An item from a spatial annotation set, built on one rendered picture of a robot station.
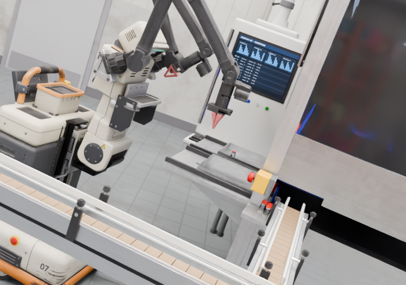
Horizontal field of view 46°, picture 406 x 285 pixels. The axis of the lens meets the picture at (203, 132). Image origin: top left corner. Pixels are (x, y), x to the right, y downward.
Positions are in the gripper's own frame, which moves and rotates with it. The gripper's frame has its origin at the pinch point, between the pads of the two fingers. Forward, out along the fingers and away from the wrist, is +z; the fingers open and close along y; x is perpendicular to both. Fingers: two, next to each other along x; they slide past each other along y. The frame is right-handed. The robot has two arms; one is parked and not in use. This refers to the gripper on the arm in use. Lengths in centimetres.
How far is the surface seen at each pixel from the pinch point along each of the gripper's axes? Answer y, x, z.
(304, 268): 56, -12, 38
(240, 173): 15.5, 19.0, 20.4
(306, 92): 31.9, -12.3, -28.1
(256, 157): 16, 54, 19
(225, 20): -111, 395, -44
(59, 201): -15, -88, 15
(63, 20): -297, 345, 19
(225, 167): 7.9, 18.3, 20.2
